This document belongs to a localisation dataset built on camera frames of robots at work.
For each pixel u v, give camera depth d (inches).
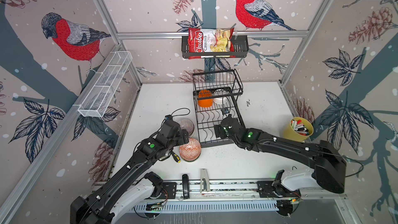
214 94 40.4
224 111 27.5
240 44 37.4
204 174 29.9
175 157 32.8
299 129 33.4
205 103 41.8
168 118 27.6
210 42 34.5
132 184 23.2
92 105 27.4
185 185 28.6
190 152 32.6
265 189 28.9
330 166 16.3
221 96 32.0
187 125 35.5
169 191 28.8
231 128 23.2
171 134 23.5
